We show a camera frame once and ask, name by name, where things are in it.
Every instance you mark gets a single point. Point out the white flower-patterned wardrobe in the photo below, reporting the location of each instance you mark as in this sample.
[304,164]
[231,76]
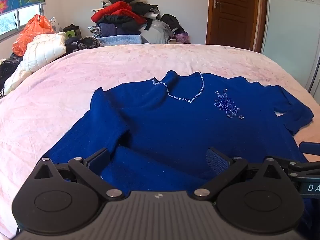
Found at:
[290,35]

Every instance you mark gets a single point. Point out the brown wooden door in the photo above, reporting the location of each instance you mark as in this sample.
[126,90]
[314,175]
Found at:
[235,15]

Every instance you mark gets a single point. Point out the light blue fleece blanket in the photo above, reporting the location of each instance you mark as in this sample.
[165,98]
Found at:
[122,40]

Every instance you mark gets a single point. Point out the orange plastic bag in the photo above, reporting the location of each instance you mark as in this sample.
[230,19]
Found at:
[31,31]

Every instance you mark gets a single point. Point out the purple bag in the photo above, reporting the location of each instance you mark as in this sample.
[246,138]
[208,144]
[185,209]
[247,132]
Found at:
[182,38]

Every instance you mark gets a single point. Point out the window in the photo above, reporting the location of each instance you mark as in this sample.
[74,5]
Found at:
[15,21]

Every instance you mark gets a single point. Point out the white patterned bag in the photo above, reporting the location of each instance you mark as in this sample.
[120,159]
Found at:
[55,25]

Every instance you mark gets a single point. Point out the dark patterned clothes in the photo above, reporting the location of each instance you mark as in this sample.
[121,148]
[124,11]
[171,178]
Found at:
[8,70]

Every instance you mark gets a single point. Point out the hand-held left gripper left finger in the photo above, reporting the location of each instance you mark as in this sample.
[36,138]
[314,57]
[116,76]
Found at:
[98,160]

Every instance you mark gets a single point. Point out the white quilted jacket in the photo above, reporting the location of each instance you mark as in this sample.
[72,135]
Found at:
[41,51]

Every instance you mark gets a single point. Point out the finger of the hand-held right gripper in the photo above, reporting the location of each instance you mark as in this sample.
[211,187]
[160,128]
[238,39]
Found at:
[310,148]
[297,166]

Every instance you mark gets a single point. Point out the leopard print cloth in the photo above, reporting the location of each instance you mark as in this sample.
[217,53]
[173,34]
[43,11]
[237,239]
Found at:
[87,43]

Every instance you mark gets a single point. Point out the pink bed blanket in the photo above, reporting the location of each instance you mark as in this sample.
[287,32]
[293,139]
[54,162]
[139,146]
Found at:
[62,100]

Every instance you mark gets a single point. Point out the clear plastic bag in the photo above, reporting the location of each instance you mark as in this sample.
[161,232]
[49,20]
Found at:
[156,31]

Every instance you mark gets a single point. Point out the pile of dark and red clothes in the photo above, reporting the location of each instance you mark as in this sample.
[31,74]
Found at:
[120,15]

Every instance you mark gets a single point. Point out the green and black box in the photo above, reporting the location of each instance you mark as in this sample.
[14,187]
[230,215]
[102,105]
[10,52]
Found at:
[72,32]

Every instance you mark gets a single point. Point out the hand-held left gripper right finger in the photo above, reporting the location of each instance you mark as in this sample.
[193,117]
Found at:
[217,163]

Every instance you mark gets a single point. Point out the blue beaded sweater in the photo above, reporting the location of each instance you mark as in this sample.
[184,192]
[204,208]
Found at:
[180,127]

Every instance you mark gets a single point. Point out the black bag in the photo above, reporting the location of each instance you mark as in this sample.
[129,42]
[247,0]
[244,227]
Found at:
[172,21]

